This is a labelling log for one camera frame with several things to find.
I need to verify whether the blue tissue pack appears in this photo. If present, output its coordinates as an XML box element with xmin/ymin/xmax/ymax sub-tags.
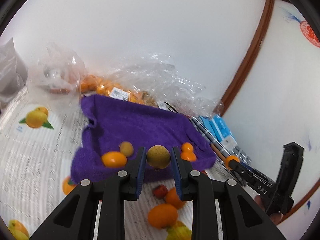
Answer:
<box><xmin>207</xmin><ymin>115</ymin><xmax>237</xmax><ymax>145</ymax></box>

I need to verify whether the person's right hand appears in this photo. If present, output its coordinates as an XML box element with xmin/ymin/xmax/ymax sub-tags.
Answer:
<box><xmin>254</xmin><ymin>195</ymin><xmax>285</xmax><ymax>225</ymax></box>

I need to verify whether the wooden stick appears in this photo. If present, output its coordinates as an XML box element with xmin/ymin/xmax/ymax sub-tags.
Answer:
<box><xmin>197</xmin><ymin>124</ymin><xmax>229</xmax><ymax>162</ymax></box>

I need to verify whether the brown wooden door frame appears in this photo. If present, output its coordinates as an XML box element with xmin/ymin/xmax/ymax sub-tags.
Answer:
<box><xmin>220</xmin><ymin>0</ymin><xmax>317</xmax><ymax>215</ymax></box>

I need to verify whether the small red fruit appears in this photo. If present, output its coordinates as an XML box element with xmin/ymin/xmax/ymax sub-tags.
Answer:
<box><xmin>153</xmin><ymin>185</ymin><xmax>168</xmax><ymax>198</ymax></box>

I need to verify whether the clear plastic bag of oranges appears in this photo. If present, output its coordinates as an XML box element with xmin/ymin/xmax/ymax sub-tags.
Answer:
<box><xmin>107</xmin><ymin>52</ymin><xmax>224</xmax><ymax>118</ymax></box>

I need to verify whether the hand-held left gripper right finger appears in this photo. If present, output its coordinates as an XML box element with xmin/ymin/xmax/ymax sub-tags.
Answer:
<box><xmin>171</xmin><ymin>146</ymin><xmax>287</xmax><ymax>240</ymax></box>

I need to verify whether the grey plastic bag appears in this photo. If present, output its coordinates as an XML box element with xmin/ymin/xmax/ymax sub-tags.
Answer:
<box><xmin>0</xmin><ymin>37</ymin><xmax>28</xmax><ymax>103</ymax></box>

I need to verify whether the small yellow-green fruit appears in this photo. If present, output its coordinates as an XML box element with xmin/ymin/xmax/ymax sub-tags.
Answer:
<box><xmin>119</xmin><ymin>141</ymin><xmax>134</xmax><ymax>157</ymax></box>
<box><xmin>146</xmin><ymin>145</ymin><xmax>171</xmax><ymax>169</ymax></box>

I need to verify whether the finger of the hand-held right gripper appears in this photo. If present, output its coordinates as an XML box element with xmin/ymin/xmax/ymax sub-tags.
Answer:
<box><xmin>229</xmin><ymin>161</ymin><xmax>274</xmax><ymax>207</ymax></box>
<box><xmin>240</xmin><ymin>164</ymin><xmax>277</xmax><ymax>184</ymax></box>

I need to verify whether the translucent plastic bag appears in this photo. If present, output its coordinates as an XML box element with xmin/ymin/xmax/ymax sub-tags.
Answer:
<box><xmin>26</xmin><ymin>42</ymin><xmax>88</xmax><ymax>98</ymax></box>

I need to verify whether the fruit printed tablecloth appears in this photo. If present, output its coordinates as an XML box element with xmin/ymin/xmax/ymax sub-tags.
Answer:
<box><xmin>0</xmin><ymin>85</ymin><xmax>253</xmax><ymax>240</ymax></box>

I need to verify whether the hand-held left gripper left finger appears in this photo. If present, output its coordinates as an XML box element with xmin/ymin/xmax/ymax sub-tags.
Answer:
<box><xmin>29</xmin><ymin>147</ymin><xmax>147</xmax><ymax>240</ymax></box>

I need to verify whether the purple towel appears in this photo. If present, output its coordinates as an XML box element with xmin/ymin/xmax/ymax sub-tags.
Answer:
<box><xmin>71</xmin><ymin>94</ymin><xmax>217</xmax><ymax>184</ymax></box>

